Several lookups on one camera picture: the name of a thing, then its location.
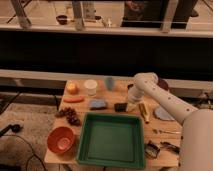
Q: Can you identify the black eraser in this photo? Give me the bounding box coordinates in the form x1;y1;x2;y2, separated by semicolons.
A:
114;103;127;112

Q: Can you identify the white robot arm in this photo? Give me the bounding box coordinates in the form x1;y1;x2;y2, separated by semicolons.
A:
127;73;213;171

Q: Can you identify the small metal cup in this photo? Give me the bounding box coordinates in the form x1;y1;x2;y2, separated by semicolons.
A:
127;84;134;90

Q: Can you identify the light blue plate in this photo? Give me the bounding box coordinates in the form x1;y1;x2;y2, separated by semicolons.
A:
154;106;174;121

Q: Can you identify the light blue cup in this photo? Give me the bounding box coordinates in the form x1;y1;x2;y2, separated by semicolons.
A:
105;77;115;91

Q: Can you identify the metal fork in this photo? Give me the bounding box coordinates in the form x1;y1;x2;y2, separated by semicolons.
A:
153;129;180;134

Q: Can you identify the green plastic tray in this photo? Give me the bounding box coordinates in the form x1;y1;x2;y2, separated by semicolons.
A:
76;113;146;169

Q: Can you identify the purple bowl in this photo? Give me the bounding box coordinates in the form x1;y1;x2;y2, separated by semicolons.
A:
157;78;169;91

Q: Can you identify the blue sponge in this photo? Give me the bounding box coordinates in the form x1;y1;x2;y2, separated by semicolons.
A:
89;100;107;110

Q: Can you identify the white cup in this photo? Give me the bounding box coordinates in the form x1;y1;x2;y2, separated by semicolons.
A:
84;79;98;96

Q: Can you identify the orange carrot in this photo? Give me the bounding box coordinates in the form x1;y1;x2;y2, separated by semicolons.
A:
63;97;84;103

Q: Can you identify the bunch of dark grapes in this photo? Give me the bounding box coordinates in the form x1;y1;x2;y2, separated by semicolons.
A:
55;107;81;126

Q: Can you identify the yellow apple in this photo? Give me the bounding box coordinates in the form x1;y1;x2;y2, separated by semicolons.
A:
66;82;78;95

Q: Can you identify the orange bowl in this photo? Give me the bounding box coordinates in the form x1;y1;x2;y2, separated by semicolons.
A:
47;127;75;155

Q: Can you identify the person in background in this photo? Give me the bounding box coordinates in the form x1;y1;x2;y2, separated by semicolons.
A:
123;1;147;21

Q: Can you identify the black handled peeler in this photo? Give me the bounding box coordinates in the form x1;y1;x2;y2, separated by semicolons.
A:
160;142;180;154

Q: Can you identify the black cable with plug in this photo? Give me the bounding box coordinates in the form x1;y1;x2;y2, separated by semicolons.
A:
0;123;48;171

